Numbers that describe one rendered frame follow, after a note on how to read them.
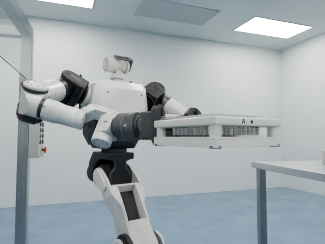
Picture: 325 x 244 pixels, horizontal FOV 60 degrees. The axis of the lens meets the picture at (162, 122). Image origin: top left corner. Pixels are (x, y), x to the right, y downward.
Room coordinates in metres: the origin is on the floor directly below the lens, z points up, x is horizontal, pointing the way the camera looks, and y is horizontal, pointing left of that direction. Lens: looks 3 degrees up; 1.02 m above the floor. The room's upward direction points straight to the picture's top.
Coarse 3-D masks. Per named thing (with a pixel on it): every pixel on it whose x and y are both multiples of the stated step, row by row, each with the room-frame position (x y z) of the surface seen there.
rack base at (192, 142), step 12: (168, 144) 0.75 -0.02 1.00; (180, 144) 0.71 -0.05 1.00; (192, 144) 0.67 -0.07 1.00; (204, 144) 0.63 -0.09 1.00; (216, 144) 0.61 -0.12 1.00; (228, 144) 0.63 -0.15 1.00; (240, 144) 0.65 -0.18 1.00; (252, 144) 0.68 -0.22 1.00; (264, 144) 0.70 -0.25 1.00; (276, 144) 0.73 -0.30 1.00
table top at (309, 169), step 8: (312, 160) 1.75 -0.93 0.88; (320, 160) 1.75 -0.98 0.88; (264, 168) 1.54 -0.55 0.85; (272, 168) 1.46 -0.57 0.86; (280, 168) 1.40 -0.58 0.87; (288, 168) 1.33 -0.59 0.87; (296, 168) 1.28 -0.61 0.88; (304, 168) 1.28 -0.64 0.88; (312, 168) 1.28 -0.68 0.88; (320, 168) 1.28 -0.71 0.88; (296, 176) 1.28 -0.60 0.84; (304, 176) 1.23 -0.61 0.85; (312, 176) 1.18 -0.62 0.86; (320, 176) 1.14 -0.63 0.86
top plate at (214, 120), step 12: (168, 120) 0.75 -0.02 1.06; (180, 120) 0.70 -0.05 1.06; (192, 120) 0.67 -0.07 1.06; (204, 120) 0.63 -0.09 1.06; (216, 120) 0.61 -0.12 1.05; (228, 120) 0.63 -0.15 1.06; (240, 120) 0.65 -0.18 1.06; (252, 120) 0.68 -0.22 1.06; (264, 120) 0.70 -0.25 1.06; (276, 120) 0.73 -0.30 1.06
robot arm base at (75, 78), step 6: (66, 72) 1.15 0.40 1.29; (72, 72) 1.19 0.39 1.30; (66, 78) 1.12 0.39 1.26; (72, 78) 1.14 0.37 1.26; (78, 78) 1.18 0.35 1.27; (72, 84) 1.13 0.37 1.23; (78, 84) 1.14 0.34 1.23; (84, 84) 1.17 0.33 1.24; (78, 90) 1.14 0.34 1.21; (84, 90) 1.17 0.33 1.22; (72, 96) 1.15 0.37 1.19; (78, 96) 1.16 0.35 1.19; (72, 102) 1.17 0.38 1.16
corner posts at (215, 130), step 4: (160, 128) 0.79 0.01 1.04; (164, 128) 0.79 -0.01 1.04; (212, 128) 0.62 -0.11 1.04; (216, 128) 0.61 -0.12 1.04; (220, 128) 0.62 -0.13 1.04; (268, 128) 0.74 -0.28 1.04; (272, 128) 0.74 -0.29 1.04; (276, 128) 0.74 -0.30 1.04; (160, 132) 0.79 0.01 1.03; (164, 132) 0.79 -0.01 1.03; (212, 132) 0.62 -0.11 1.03; (216, 132) 0.61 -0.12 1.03; (220, 132) 0.62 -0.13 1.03; (268, 132) 0.74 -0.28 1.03; (272, 132) 0.74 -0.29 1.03; (276, 132) 0.74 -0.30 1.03; (160, 136) 0.79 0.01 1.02; (164, 136) 0.79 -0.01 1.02; (212, 136) 0.62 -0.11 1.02; (216, 136) 0.61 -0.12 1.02; (220, 136) 0.62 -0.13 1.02; (268, 136) 0.74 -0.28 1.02; (272, 136) 0.74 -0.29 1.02; (276, 136) 0.74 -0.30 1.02
